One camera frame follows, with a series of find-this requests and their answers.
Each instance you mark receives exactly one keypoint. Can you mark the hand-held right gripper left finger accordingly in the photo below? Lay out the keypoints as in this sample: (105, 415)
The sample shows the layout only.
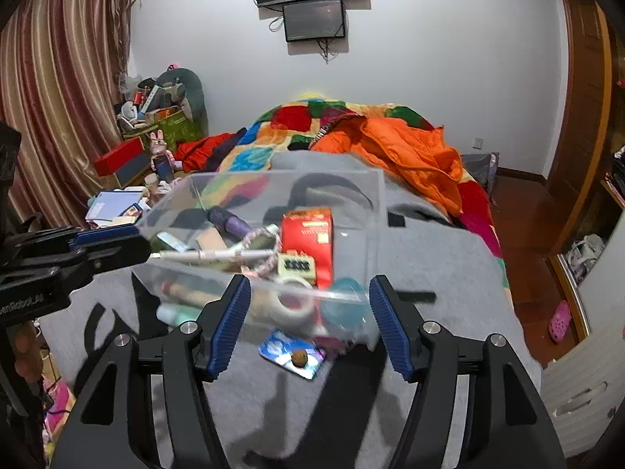
(229, 327)

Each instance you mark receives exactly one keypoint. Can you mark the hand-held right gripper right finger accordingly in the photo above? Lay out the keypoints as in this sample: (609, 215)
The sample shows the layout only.
(390, 327)

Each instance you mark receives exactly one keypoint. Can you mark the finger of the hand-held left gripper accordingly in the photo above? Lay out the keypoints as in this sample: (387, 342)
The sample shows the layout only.
(122, 251)
(105, 236)

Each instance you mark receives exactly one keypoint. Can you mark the teal tape roll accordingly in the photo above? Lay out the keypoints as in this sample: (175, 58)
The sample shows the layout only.
(342, 317)

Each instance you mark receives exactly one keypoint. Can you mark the blue foil packet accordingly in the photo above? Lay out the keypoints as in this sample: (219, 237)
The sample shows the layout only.
(278, 351)

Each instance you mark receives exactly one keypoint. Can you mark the white pen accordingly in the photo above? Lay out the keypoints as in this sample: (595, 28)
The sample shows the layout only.
(210, 255)

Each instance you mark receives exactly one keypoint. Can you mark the brown walnut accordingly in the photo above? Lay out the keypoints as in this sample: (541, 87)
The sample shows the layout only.
(299, 358)

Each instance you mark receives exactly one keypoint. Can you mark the pale yellow perforated block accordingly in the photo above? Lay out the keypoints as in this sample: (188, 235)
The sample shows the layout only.
(295, 268)

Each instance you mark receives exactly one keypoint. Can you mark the clear plastic storage box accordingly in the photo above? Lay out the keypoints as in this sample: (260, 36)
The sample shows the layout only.
(342, 195)

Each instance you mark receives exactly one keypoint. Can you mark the blue notebook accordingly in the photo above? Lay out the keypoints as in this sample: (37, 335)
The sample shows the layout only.
(112, 205)

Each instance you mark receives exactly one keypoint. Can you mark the dark green glass bottle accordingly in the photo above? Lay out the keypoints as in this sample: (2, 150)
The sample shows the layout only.
(168, 242)

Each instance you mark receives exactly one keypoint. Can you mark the pale green jar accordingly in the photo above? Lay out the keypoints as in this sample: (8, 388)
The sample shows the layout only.
(171, 313)

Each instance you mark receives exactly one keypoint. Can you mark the white tape roll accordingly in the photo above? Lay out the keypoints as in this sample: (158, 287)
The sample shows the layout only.
(293, 322)

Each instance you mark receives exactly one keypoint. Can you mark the blue grey box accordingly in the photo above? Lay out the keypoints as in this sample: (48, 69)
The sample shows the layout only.
(136, 172)

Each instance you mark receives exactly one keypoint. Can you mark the red rectangular box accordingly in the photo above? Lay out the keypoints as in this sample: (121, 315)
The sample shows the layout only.
(119, 156)

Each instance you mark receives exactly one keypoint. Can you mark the pink rabbit toy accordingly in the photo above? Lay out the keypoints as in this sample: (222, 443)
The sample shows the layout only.
(161, 161)

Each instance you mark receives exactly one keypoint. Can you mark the purple bottle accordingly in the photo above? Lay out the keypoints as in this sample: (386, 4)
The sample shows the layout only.
(227, 220)

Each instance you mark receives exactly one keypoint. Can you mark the red paper packet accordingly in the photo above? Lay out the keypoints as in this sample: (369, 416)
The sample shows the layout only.
(312, 249)

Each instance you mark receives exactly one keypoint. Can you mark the red jacket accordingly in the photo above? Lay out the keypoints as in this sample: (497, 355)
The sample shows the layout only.
(202, 149)

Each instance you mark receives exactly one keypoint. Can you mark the green gift bag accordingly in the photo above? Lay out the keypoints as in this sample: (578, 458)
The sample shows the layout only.
(180, 129)

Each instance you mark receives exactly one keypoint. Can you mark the striped red gold curtain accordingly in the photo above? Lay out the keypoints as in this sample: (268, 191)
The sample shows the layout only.
(53, 97)

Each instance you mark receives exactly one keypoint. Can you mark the pink clog shoe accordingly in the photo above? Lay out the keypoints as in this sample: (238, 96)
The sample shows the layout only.
(559, 322)

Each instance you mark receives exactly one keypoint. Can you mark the orange puffer jacket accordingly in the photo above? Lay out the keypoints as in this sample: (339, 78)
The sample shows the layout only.
(410, 156)

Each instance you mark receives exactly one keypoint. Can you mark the grey plush pillow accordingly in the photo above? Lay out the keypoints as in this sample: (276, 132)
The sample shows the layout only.
(193, 88)

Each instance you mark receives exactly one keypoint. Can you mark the wooden wardrobe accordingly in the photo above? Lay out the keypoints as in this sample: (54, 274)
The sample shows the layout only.
(564, 278)

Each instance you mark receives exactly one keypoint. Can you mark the dark grey bag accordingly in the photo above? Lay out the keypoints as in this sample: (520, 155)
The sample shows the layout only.
(481, 171)

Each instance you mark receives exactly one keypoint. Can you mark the white slatted panel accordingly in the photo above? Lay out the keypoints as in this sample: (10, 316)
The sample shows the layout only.
(581, 381)

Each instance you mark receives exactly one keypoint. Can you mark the white handbag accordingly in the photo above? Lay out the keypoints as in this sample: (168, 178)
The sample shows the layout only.
(586, 254)

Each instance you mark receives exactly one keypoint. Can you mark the colourful patchwork blanket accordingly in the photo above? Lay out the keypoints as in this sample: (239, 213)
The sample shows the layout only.
(288, 117)

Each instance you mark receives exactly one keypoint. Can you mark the wooden door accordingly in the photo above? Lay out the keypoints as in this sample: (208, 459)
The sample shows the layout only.
(581, 97)

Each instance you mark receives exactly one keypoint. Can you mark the small black wall monitor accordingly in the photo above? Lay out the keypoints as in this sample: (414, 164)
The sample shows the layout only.
(315, 19)

